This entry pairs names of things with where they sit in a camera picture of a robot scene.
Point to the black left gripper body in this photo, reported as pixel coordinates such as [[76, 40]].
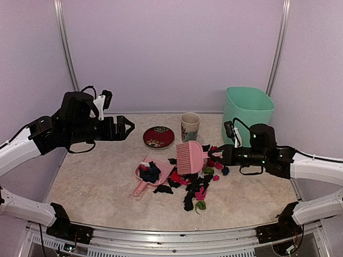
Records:
[[106, 134]]

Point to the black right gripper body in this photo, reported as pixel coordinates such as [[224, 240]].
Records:
[[234, 160]]

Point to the pink hand brush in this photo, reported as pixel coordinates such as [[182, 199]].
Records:
[[190, 158]]

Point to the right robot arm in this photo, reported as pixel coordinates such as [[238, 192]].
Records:
[[288, 163]]

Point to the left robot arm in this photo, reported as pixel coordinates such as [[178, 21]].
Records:
[[80, 119]]

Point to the pile of paper scraps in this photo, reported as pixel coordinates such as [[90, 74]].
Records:
[[195, 185]]

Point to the red floral round plate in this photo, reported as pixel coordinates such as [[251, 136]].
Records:
[[158, 137]]

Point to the beige printed cup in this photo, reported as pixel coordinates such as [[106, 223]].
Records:
[[190, 122]]

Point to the green paper scrap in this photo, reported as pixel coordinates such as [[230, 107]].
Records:
[[200, 205]]

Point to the mint green waste bin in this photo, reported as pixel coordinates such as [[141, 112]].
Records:
[[250, 105]]

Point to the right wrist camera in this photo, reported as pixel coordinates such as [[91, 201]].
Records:
[[233, 133]]

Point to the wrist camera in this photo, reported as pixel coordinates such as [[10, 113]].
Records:
[[102, 103], [233, 133]]

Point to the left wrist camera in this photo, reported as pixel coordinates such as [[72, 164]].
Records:
[[102, 103]]

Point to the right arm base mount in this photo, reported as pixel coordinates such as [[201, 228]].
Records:
[[285, 227]]

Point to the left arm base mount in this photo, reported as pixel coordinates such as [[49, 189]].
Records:
[[62, 227]]

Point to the aluminium front rail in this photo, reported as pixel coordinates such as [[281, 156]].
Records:
[[121, 242]]

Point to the left aluminium corner post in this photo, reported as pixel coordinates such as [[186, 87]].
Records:
[[63, 35]]

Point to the aluminium corner post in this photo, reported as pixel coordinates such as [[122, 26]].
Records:
[[63, 35], [286, 4]]

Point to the right aluminium corner post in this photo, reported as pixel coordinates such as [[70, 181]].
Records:
[[286, 4]]

